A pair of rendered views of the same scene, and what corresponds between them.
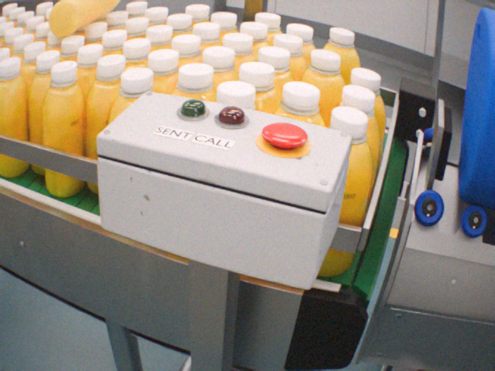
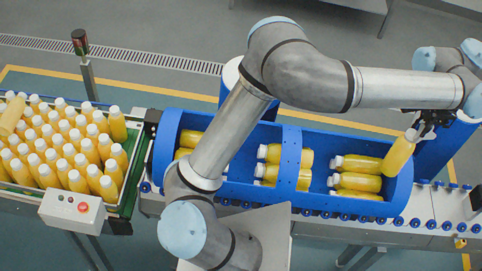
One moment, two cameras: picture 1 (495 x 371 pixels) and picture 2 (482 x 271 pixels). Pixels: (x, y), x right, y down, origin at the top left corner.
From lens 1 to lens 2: 0.97 m
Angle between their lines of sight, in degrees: 24
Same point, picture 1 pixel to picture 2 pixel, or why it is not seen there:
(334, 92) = (108, 150)
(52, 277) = (33, 215)
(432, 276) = (154, 205)
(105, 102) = (36, 171)
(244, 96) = (75, 178)
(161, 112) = (53, 199)
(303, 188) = (87, 223)
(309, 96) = (93, 172)
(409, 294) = (148, 209)
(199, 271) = not seen: hidden behind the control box
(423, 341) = not seen: hidden behind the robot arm
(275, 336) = (106, 227)
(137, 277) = not seen: hidden behind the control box
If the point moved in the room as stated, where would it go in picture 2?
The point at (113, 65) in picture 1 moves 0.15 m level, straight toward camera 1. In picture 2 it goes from (34, 162) to (39, 197)
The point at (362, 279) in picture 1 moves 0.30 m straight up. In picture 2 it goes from (125, 211) to (112, 168)
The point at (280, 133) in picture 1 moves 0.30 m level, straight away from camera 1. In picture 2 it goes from (80, 207) to (89, 133)
